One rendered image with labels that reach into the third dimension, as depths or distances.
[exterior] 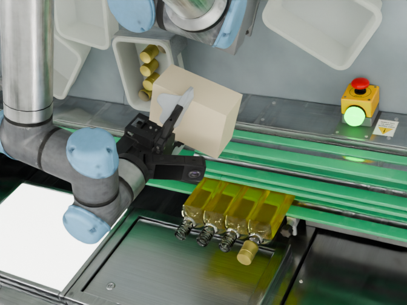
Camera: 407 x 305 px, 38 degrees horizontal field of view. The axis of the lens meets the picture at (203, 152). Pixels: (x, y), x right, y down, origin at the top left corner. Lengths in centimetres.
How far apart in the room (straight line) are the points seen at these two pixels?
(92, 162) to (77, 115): 94
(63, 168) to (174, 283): 63
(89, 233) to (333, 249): 76
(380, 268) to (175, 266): 50
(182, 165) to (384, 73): 55
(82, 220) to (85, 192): 5
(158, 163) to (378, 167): 50
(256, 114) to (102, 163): 66
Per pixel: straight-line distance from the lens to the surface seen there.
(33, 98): 94
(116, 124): 174
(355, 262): 154
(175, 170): 110
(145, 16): 115
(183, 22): 108
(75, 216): 98
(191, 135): 120
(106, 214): 99
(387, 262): 154
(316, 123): 143
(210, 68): 159
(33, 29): 89
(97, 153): 90
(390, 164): 135
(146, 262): 156
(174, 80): 119
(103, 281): 155
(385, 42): 138
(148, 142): 110
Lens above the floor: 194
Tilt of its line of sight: 42 degrees down
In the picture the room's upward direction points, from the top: 143 degrees counter-clockwise
